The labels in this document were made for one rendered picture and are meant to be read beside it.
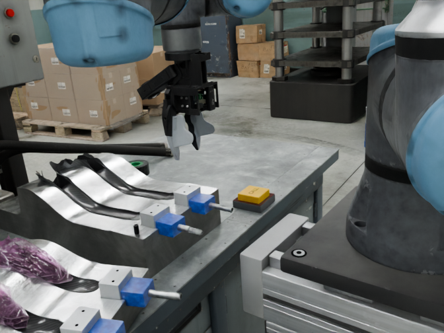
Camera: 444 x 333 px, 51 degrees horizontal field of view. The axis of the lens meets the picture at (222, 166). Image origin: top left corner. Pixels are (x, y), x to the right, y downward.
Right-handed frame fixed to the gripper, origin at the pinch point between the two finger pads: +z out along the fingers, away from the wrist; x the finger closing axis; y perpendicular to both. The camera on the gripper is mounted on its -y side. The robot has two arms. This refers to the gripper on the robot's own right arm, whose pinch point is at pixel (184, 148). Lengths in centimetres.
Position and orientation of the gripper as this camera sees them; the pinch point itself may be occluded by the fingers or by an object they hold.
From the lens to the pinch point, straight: 96.9
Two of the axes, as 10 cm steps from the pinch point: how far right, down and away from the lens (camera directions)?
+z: 0.7, 9.4, 3.5
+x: 5.4, -3.3, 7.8
